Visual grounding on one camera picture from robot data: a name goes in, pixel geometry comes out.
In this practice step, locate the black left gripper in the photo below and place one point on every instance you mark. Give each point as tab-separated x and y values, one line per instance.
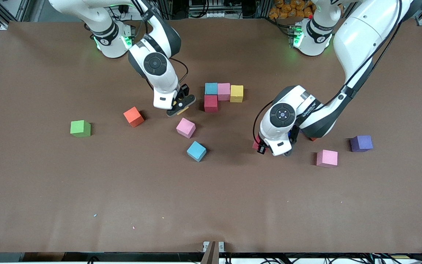
261	148

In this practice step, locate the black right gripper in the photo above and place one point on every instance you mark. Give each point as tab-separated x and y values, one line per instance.
184	90

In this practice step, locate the red foam block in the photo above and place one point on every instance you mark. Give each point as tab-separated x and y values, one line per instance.
255	145
211	103

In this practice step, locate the yellow foam block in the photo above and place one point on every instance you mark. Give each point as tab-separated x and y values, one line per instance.
183	111
236	94

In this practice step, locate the blue foam block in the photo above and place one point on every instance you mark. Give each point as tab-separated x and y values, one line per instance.
196	151
211	88

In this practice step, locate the pink foam block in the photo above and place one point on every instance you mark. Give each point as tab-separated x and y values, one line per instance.
327	158
185	128
224	91

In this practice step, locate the green-lit arm base board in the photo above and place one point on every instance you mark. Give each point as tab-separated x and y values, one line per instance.
126	39
296	36

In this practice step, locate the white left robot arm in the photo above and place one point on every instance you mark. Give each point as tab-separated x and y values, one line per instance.
361	36

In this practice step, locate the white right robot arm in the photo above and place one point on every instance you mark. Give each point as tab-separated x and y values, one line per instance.
159	84

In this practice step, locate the orange foam block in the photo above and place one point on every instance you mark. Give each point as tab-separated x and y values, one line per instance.
312	139
134	117

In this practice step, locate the black white electronics unit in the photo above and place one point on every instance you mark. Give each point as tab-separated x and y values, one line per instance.
207	9

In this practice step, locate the purple foam block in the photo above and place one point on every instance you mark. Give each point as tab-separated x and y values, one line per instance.
361	143

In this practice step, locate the green foam block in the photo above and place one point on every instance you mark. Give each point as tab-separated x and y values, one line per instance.
80	129

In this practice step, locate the pile of orange snack bags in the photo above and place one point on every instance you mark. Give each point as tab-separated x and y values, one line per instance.
288	9

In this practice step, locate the metal table edge bracket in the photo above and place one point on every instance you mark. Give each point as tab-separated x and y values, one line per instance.
213	253

